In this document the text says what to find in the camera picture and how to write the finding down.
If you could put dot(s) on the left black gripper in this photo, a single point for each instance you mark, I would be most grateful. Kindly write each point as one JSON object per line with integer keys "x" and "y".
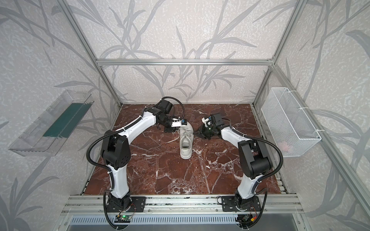
{"x": 170, "y": 125}

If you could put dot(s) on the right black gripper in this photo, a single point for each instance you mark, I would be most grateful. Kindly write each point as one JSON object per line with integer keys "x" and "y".
{"x": 208, "y": 131}

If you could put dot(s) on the white sneaker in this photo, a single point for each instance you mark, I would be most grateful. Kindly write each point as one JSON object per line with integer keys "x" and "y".
{"x": 186, "y": 151}

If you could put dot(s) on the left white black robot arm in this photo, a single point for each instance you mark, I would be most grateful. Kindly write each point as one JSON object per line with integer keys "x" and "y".
{"x": 115, "y": 150}

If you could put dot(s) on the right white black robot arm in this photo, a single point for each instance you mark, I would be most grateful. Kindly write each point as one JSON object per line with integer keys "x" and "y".
{"x": 255, "y": 162}

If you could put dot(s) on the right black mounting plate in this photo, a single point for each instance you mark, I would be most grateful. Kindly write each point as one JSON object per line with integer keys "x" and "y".
{"x": 236, "y": 204}

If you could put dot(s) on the black mounting plate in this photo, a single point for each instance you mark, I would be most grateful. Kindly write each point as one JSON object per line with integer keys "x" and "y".
{"x": 236, "y": 204}
{"x": 133, "y": 204}

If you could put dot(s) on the pink object in basket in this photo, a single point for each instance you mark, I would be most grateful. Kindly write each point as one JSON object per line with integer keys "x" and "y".
{"x": 285, "y": 147}

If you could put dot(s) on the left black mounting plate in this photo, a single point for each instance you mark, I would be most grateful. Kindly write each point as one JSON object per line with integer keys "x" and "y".
{"x": 133, "y": 204}

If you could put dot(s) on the right electronics board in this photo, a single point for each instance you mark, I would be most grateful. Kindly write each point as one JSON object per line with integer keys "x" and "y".
{"x": 248, "y": 218}

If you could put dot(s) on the electronics board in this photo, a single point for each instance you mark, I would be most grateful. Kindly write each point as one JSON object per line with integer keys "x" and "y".
{"x": 123, "y": 218}
{"x": 248, "y": 218}

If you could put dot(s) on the left electronics board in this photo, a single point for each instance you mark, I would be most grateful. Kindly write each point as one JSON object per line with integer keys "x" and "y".
{"x": 123, "y": 218}

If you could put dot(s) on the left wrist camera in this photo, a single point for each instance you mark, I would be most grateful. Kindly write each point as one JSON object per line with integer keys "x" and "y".
{"x": 178, "y": 122}

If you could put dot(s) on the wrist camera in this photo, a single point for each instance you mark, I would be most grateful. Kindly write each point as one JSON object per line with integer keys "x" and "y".
{"x": 206, "y": 121}
{"x": 178, "y": 122}

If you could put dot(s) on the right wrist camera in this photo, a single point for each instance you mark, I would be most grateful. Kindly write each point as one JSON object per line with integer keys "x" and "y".
{"x": 206, "y": 121}

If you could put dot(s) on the aluminium frame crossbar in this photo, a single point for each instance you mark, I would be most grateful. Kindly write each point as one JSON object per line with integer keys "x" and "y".
{"x": 104, "y": 62}

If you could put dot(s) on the white wire mesh basket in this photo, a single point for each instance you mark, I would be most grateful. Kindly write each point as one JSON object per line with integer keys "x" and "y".
{"x": 288, "y": 121}

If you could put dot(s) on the clear plastic wall bin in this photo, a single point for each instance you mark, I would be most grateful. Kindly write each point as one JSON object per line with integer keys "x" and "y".
{"x": 46, "y": 136}

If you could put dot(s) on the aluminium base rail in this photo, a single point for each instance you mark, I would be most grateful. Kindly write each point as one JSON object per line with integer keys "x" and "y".
{"x": 179, "y": 204}

